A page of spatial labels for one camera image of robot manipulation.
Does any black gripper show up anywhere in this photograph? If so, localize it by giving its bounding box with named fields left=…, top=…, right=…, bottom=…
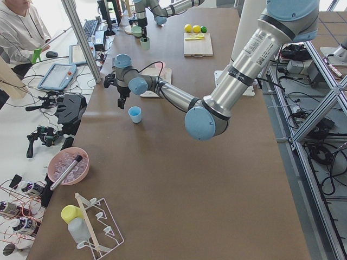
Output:
left=104, top=73, right=130, bottom=109
left=128, top=17, right=147, bottom=41

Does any green cup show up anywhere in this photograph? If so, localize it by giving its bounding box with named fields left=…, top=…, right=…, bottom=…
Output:
left=140, top=37, right=150, bottom=51

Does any light blue cup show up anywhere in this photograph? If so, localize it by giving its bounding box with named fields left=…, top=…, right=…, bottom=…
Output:
left=128, top=106, right=142, bottom=124

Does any pink cup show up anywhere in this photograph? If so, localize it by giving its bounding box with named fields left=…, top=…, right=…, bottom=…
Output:
left=155, top=61, right=166, bottom=69

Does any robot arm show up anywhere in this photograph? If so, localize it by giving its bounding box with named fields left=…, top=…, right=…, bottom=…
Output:
left=104, top=1, right=319, bottom=140
left=133, top=0, right=204, bottom=42

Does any beige rabbit tray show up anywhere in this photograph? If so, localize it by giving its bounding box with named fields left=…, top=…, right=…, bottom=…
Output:
left=138, top=67, right=173, bottom=99

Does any green bowl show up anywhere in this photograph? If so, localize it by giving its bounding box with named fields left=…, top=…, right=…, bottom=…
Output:
left=131, top=25, right=142, bottom=37

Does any wooden cup stand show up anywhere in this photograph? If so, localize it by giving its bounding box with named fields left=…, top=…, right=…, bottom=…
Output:
left=124, top=0, right=136, bottom=35

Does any black monitor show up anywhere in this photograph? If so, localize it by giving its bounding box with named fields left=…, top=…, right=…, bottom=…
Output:
left=97, top=0, right=121, bottom=36

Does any yellow plastic knife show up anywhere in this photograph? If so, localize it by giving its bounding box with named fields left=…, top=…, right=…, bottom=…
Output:
left=184, top=37, right=205, bottom=41

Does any whole lemon upper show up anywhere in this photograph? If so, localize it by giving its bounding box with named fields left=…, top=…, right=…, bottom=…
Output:
left=192, top=25, right=201, bottom=34

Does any black keyboard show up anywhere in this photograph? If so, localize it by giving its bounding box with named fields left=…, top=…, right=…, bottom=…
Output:
left=83, top=19, right=98, bottom=42

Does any wooden cutting board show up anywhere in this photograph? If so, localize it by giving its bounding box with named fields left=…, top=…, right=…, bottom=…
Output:
left=183, top=32, right=213, bottom=57

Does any blue teach pendant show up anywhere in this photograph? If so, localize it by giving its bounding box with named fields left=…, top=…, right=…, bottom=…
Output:
left=69, top=44, right=87, bottom=66
left=37, top=63, right=77, bottom=91

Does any pink bowl with ice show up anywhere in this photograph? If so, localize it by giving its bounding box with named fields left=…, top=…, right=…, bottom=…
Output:
left=47, top=147, right=91, bottom=186

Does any seated person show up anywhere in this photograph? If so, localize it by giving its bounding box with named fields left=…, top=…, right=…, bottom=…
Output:
left=0, top=0, right=52, bottom=79

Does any yellow cup on rack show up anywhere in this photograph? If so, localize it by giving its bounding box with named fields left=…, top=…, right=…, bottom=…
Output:
left=61, top=205, right=83, bottom=224

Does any grey cup on rack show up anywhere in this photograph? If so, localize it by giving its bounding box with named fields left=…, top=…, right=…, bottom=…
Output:
left=68, top=217, right=91, bottom=244

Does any metal ice scoop handle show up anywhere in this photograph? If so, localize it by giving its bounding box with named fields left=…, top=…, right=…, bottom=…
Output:
left=50, top=154, right=83, bottom=191

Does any aluminium frame post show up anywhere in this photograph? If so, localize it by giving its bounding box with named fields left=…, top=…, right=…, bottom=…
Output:
left=61, top=0, right=101, bottom=83

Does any white wire drying rack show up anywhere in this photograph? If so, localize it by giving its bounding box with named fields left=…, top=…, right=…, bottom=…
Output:
left=75, top=193, right=125, bottom=259

